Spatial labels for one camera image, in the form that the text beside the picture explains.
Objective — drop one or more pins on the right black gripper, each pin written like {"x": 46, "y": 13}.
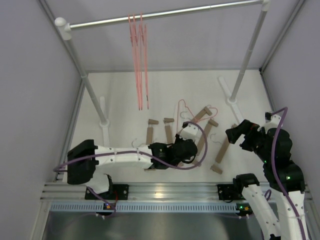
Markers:
{"x": 247, "y": 128}

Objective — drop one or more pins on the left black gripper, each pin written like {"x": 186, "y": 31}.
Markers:
{"x": 178, "y": 139}

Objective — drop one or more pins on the tan clip hanger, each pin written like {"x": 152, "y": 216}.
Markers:
{"x": 168, "y": 130}
{"x": 149, "y": 134}
{"x": 219, "y": 157}
{"x": 211, "y": 123}

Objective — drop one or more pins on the pink wire hanger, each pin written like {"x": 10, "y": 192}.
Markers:
{"x": 134, "y": 58}
{"x": 182, "y": 105}
{"x": 138, "y": 45}
{"x": 144, "y": 40}

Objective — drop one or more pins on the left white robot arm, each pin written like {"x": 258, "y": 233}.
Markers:
{"x": 89, "y": 163}

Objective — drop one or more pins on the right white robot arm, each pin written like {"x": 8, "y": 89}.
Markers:
{"x": 273, "y": 146}

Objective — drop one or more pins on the tan clip hanger angled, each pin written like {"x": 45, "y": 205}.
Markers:
{"x": 195, "y": 118}

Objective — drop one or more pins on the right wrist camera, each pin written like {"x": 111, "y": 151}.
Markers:
{"x": 272, "y": 120}

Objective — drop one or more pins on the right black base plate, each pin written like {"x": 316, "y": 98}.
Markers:
{"x": 228, "y": 193}

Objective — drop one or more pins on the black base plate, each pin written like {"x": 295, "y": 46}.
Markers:
{"x": 228, "y": 193}
{"x": 116, "y": 192}

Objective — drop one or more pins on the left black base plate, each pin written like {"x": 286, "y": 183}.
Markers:
{"x": 116, "y": 192}

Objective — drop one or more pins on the aluminium mounting rail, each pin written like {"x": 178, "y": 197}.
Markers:
{"x": 140, "y": 192}

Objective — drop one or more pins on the grey slotted cable duct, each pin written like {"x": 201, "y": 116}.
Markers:
{"x": 149, "y": 207}

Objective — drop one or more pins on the silver clothes rack rail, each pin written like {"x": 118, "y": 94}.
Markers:
{"x": 162, "y": 14}

